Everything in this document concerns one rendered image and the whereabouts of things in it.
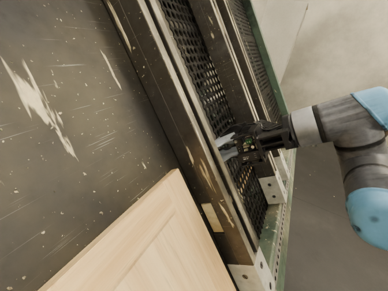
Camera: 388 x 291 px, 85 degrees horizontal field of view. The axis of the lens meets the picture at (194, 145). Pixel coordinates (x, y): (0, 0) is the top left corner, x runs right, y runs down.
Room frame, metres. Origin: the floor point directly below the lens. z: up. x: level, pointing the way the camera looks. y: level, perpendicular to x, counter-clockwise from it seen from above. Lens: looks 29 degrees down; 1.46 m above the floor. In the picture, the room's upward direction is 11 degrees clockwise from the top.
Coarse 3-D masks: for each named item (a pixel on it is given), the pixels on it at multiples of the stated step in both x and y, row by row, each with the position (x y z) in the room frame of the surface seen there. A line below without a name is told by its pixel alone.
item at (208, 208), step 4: (204, 204) 0.35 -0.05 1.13; (208, 204) 0.35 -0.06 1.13; (204, 208) 0.35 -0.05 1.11; (208, 208) 0.35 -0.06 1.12; (212, 208) 0.35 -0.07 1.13; (204, 212) 0.35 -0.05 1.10; (208, 212) 0.35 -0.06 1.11; (212, 212) 0.34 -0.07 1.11; (208, 216) 0.35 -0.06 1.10; (212, 216) 0.34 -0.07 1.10; (216, 216) 0.34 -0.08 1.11; (208, 220) 0.35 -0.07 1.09; (212, 220) 0.34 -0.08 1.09; (216, 220) 0.34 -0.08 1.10; (212, 224) 0.34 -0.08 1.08; (216, 224) 0.34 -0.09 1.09; (220, 224) 0.34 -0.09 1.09; (212, 228) 0.34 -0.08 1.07; (216, 228) 0.34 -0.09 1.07; (220, 228) 0.34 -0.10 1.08
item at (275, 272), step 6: (288, 168) 0.98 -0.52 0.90; (288, 180) 0.88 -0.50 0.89; (288, 186) 0.84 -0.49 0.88; (282, 204) 0.68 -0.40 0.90; (282, 210) 0.64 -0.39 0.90; (282, 216) 0.61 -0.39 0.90; (282, 222) 0.59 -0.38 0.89; (282, 228) 0.56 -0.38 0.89; (282, 234) 0.54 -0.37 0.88; (276, 246) 0.47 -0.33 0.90; (276, 252) 0.44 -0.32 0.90; (276, 258) 0.42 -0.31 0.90; (276, 264) 0.41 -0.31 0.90; (276, 270) 0.39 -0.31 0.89; (276, 276) 0.37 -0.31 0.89; (276, 282) 0.36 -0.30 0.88
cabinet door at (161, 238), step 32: (160, 192) 0.28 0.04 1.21; (128, 224) 0.20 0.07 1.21; (160, 224) 0.24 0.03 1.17; (192, 224) 0.29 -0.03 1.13; (96, 256) 0.15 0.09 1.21; (128, 256) 0.17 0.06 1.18; (160, 256) 0.20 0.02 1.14; (192, 256) 0.25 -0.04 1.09; (64, 288) 0.11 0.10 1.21; (96, 288) 0.12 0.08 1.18; (128, 288) 0.15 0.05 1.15; (160, 288) 0.17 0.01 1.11; (192, 288) 0.21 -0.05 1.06; (224, 288) 0.25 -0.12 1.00
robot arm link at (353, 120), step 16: (352, 96) 0.38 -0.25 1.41; (368, 96) 0.36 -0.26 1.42; (384, 96) 0.35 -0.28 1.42; (320, 112) 0.38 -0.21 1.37; (336, 112) 0.37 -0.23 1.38; (352, 112) 0.35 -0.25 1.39; (368, 112) 0.34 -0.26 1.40; (384, 112) 0.34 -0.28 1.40; (320, 128) 0.36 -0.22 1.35; (336, 128) 0.36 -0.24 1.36; (352, 128) 0.35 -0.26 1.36; (368, 128) 0.34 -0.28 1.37; (384, 128) 0.34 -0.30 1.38; (336, 144) 0.37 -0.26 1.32; (352, 144) 0.34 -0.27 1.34
